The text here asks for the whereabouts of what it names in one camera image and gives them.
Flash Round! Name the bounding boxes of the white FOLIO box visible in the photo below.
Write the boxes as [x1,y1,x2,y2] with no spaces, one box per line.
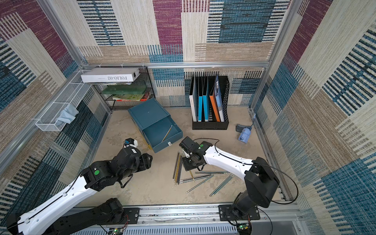
[81,68,140,83]

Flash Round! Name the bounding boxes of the yellow pencil bundle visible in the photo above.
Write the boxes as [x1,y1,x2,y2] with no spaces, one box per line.
[173,150,181,186]

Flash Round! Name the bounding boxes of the blue white stapler device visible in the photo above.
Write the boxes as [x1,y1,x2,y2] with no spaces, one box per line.
[236,115,256,144]

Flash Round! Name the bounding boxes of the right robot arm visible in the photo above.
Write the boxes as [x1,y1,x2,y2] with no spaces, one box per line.
[179,137,280,220]

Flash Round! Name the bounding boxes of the orange folder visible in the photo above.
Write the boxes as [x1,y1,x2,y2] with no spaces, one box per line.
[210,93,221,122]

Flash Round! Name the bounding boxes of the teal drawer cabinet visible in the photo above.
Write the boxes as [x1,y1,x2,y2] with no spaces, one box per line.
[128,98,171,148]

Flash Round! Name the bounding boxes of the teal pencil pair right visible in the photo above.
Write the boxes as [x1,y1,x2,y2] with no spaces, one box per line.
[209,174,234,197]

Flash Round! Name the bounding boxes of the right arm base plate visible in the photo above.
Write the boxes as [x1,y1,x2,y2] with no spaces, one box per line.
[218,204,260,222]

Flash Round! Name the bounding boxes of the teal pencil diagonal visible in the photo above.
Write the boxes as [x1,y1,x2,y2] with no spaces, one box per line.
[186,175,213,194]

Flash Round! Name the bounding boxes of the white wire basket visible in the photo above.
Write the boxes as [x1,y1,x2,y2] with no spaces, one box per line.
[35,82,91,132]

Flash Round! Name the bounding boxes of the dark pencil pair angled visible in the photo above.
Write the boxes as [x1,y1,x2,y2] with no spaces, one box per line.
[179,174,211,184]

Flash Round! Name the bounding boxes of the light blue cloth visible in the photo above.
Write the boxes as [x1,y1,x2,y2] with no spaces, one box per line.
[56,104,79,125]

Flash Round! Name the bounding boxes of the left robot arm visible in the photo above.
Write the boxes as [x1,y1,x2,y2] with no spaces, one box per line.
[6,138,152,235]

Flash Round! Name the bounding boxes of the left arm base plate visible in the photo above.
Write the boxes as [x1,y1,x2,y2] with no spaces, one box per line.
[99,207,140,225]

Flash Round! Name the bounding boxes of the teal drawer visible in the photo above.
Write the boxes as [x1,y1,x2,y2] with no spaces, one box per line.
[143,116,183,153]

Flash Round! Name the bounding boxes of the black mesh file organizer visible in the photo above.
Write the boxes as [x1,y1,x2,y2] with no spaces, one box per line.
[186,75,230,130]

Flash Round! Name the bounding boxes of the green book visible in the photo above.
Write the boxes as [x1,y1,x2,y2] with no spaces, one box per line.
[101,85,147,95]

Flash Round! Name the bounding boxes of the black wire shelf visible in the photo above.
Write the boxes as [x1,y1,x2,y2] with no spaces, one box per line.
[94,67,156,112]

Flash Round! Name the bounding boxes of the teal folder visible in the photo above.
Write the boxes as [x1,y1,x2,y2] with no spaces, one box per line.
[198,76,209,122]

